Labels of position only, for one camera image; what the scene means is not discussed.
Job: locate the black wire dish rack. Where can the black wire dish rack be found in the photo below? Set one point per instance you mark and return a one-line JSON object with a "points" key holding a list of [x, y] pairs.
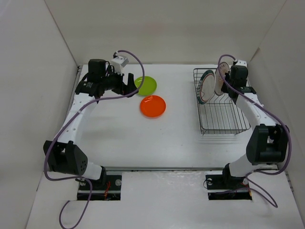
{"points": [[219, 115]]}

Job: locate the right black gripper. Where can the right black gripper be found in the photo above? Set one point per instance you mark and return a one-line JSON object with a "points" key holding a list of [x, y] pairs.
{"points": [[224, 88]]}

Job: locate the lime green plate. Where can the lime green plate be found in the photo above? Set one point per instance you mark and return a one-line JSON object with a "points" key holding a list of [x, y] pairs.
{"points": [[148, 87]]}

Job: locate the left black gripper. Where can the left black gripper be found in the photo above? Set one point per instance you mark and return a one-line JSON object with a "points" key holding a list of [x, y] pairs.
{"points": [[130, 87]]}

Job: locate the orange sunburst patterned plate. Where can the orange sunburst patterned plate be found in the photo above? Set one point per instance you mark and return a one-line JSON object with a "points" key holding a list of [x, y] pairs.
{"points": [[220, 71]]}

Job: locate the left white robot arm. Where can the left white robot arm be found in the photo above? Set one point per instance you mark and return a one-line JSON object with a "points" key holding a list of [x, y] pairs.
{"points": [[62, 154]]}

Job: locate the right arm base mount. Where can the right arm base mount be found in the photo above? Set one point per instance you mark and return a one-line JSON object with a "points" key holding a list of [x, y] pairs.
{"points": [[231, 189]]}

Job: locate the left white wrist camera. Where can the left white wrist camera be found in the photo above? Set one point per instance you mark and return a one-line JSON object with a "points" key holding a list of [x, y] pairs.
{"points": [[119, 62]]}

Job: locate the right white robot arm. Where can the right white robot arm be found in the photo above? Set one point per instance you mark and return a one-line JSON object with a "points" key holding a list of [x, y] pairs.
{"points": [[269, 139]]}

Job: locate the green rimmed white plate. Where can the green rimmed white plate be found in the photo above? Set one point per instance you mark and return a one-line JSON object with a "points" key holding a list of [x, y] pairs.
{"points": [[206, 86]]}

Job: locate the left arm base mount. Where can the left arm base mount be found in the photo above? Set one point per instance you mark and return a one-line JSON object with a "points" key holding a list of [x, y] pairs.
{"points": [[110, 191]]}

